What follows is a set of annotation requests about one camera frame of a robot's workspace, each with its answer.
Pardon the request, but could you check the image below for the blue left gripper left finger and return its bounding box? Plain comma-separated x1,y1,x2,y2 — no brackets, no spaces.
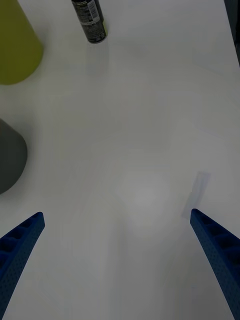
0,211,46,320

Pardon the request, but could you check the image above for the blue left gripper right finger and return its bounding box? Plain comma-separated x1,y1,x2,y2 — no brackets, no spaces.
189,208,240,320

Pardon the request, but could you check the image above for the black drink can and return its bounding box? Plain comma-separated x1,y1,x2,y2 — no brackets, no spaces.
71,0,109,44

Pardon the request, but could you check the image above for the grey plastic bin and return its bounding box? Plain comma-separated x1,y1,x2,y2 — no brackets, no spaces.
0,118,28,196

